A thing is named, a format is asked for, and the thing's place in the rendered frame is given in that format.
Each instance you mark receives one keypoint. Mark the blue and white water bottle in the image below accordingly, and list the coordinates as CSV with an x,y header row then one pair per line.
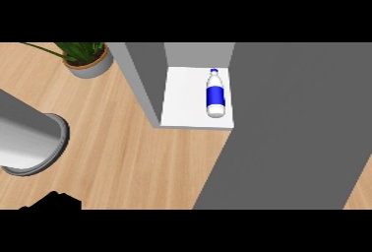
x,y
216,95

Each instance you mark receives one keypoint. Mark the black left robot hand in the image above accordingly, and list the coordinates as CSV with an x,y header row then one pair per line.
x,y
56,202

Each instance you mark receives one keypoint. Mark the potted green plant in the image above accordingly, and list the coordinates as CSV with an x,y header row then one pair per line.
x,y
87,59

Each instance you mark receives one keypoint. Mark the grey cabinet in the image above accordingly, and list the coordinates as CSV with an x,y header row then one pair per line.
x,y
186,95

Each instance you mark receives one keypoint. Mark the silver metal pot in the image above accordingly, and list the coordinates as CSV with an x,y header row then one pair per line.
x,y
28,138

